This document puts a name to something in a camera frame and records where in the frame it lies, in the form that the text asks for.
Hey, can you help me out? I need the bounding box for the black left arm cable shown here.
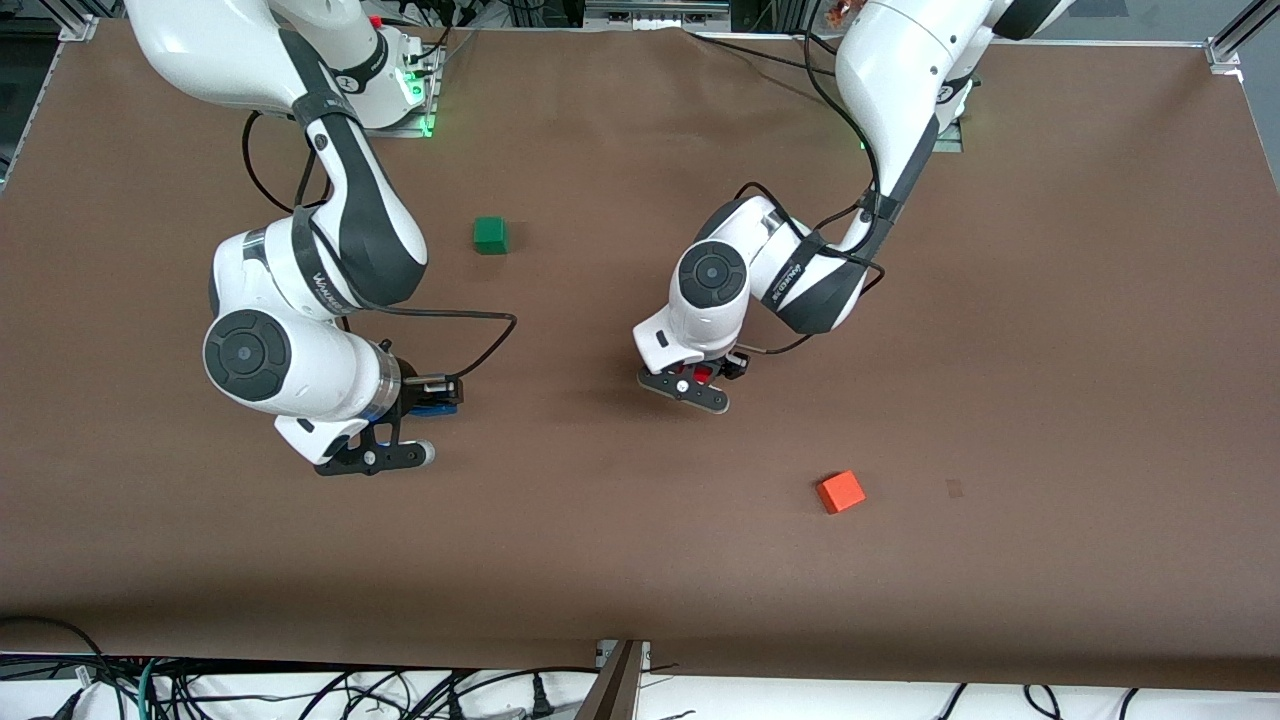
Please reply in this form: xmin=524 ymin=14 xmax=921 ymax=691
xmin=733 ymin=30 xmax=891 ymax=358

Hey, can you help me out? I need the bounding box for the grey background equipment box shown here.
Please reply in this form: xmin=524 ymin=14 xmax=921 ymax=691
xmin=585 ymin=0 xmax=731 ymax=23

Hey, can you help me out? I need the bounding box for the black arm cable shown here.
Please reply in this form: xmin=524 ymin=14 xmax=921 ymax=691
xmin=240 ymin=108 xmax=519 ymax=386
xmin=733 ymin=30 xmax=891 ymax=358

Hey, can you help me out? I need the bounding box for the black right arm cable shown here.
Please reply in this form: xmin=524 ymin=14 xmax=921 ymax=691
xmin=240 ymin=108 xmax=519 ymax=386

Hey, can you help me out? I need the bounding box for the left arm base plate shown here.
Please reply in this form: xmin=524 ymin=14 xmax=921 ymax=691
xmin=935 ymin=75 xmax=966 ymax=153

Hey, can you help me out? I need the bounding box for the orange cube block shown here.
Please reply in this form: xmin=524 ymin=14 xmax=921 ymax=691
xmin=816 ymin=470 xmax=867 ymax=515

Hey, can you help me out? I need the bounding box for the black cable on table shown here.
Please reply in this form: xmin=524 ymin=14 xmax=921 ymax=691
xmin=685 ymin=30 xmax=841 ymax=76

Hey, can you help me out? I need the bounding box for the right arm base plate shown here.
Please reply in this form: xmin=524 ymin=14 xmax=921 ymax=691
xmin=365 ymin=15 xmax=446 ymax=139

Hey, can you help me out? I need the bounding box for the black looped floor cable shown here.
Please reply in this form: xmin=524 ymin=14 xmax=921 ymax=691
xmin=0 ymin=615 xmax=111 ymax=701

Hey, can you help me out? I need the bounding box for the brown table support strut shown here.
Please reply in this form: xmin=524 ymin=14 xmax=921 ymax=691
xmin=575 ymin=640 xmax=651 ymax=720

